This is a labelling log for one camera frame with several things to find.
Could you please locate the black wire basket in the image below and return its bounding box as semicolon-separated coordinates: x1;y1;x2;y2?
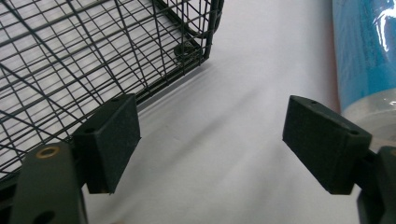
0;0;225;191

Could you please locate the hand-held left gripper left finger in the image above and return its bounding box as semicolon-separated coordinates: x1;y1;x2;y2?
72;93;142;195

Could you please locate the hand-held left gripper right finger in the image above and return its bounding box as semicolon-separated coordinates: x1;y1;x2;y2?
282;94;374;196

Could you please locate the blue plastic bottle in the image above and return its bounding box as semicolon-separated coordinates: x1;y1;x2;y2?
332;0;396;152

